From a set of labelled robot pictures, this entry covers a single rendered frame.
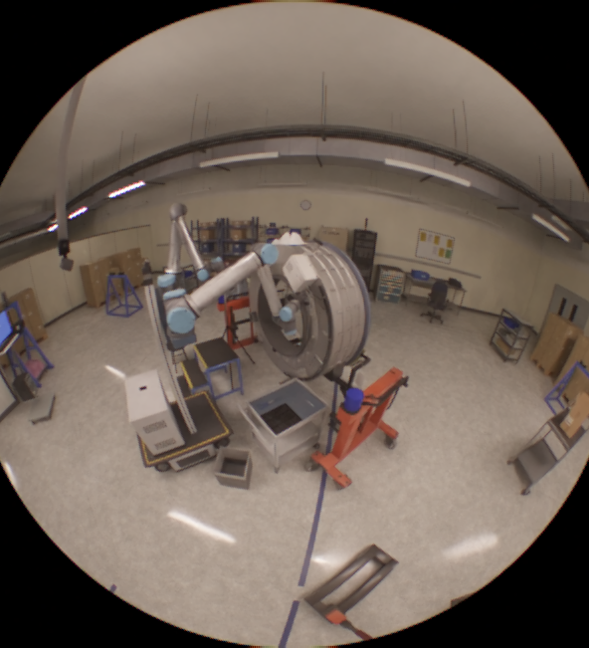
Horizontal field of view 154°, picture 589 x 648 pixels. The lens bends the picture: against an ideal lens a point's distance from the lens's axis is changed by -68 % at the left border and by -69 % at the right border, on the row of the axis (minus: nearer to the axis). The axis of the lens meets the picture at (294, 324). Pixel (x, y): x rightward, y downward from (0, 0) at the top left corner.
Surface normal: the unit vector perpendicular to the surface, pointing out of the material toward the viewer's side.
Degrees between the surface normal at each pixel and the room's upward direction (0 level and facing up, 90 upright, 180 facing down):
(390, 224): 90
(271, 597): 0
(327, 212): 90
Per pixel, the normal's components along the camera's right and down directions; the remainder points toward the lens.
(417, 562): 0.05, -0.89
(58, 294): 0.98, 0.14
